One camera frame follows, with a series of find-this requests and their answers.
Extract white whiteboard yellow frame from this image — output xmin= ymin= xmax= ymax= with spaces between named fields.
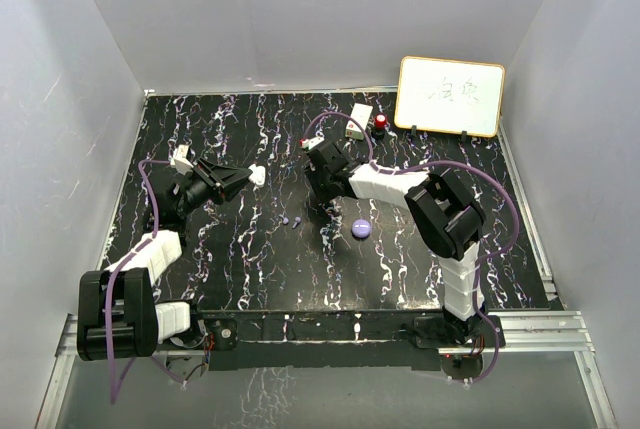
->
xmin=394 ymin=56 xmax=506 ymax=138

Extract aluminium frame rail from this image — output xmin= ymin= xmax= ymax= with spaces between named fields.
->
xmin=36 ymin=310 xmax=616 ymax=428

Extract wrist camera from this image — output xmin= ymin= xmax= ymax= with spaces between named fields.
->
xmin=170 ymin=144 xmax=193 ymax=176
xmin=300 ymin=136 xmax=324 ymax=152

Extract white earbud charging case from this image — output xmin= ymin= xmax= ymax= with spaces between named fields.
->
xmin=249 ymin=164 xmax=266 ymax=187

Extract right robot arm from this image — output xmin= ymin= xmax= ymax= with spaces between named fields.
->
xmin=301 ymin=137 xmax=486 ymax=346

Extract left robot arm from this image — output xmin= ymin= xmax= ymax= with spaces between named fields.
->
xmin=76 ymin=155 xmax=266 ymax=361

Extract white green box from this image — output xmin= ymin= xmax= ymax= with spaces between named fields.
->
xmin=345 ymin=103 xmax=373 ymax=140

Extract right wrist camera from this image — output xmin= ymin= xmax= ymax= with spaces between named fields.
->
xmin=300 ymin=136 xmax=324 ymax=152

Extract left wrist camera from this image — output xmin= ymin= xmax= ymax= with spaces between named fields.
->
xmin=170 ymin=144 xmax=193 ymax=176

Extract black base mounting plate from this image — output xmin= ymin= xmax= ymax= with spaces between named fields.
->
xmin=157 ymin=309 xmax=505 ymax=371

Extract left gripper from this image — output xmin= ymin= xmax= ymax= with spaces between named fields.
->
xmin=175 ymin=158 xmax=253 ymax=217

